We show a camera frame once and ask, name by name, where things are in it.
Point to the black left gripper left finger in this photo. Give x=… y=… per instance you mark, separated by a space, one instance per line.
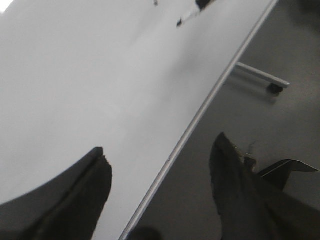
x=68 y=207

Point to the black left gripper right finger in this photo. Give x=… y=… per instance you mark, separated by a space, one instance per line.
x=249 y=207

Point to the black and white marker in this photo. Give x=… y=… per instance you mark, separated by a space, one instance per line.
x=196 y=9

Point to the white whiteboard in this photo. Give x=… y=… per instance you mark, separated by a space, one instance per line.
x=116 y=74

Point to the black caster wheel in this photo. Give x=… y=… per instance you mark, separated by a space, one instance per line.
x=274 y=89

